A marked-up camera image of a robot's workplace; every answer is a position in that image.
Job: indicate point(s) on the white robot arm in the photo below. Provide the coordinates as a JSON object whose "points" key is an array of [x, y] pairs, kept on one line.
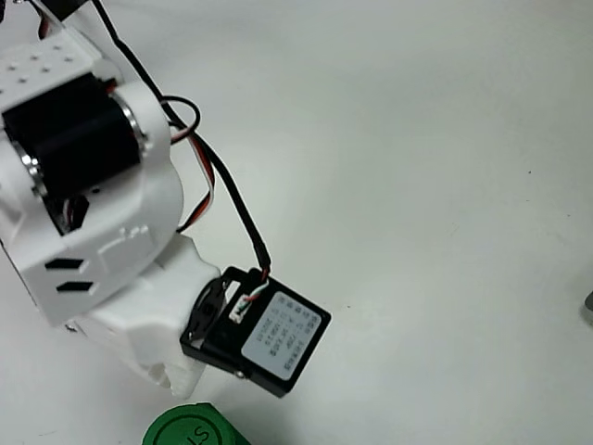
{"points": [[92, 185]]}

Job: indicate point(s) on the green round cap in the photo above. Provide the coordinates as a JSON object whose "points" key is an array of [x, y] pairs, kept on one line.
{"points": [[194, 426]]}

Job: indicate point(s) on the grey metal object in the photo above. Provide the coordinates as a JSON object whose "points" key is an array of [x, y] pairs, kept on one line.
{"points": [[588, 308]]}

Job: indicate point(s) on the black camera box with label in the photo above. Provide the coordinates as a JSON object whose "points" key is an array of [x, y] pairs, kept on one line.
{"points": [[268, 334]]}

